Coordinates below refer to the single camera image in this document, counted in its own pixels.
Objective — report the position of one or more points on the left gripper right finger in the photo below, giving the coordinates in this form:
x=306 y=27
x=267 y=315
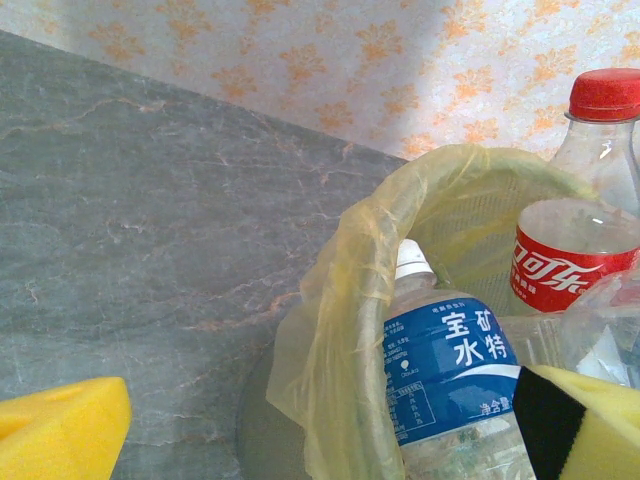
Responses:
x=575 y=425

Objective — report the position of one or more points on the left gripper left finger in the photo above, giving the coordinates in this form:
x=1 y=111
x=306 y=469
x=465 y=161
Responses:
x=60 y=430

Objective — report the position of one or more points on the clear plastic bottle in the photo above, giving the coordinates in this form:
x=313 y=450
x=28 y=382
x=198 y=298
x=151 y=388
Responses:
x=607 y=310

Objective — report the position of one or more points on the blue label white cap bottle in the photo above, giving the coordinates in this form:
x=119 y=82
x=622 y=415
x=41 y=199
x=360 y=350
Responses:
x=450 y=350

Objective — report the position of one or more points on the red label cola bottle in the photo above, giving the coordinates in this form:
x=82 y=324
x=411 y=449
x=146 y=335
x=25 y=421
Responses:
x=575 y=270

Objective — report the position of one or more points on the mesh bin with yellow bag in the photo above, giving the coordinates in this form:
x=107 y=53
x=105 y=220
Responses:
x=340 y=325

